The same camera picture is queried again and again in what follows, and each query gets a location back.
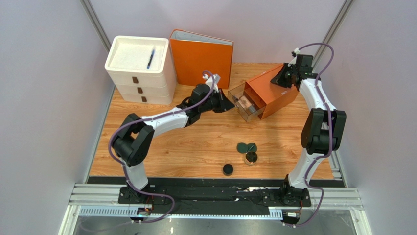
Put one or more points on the beige foundation bottle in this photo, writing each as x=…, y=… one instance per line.
x=239, y=102

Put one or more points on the dark green compact disc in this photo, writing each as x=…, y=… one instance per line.
x=242, y=148

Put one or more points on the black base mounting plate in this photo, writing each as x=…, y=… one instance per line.
x=270, y=197

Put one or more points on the pink foundation bottle grey cap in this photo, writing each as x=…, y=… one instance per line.
x=249, y=106

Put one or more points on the aluminium frame rail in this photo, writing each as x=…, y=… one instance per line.
x=93, y=209

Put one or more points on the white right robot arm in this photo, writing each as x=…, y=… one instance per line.
x=322, y=132

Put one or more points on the gold cream jar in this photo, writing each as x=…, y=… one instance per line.
x=251, y=158

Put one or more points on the orange ring binder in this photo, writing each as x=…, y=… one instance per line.
x=194, y=53

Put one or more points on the blue pen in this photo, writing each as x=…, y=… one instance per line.
x=151, y=57

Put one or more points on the black round jar lid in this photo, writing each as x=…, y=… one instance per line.
x=227, y=169

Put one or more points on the orange drawer cabinet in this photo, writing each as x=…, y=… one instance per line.
x=266, y=96

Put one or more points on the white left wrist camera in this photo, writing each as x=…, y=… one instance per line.
x=212, y=81

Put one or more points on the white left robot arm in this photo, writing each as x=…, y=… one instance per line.
x=129, y=145

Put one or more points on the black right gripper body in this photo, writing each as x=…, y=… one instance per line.
x=286, y=77

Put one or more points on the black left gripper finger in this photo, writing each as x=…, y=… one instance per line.
x=228, y=99
x=221, y=109

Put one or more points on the white three-drawer storage box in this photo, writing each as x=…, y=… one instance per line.
x=126, y=65

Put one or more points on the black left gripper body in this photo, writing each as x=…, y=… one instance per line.
x=214, y=102

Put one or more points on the clear drawer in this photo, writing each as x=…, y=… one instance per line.
x=252, y=115

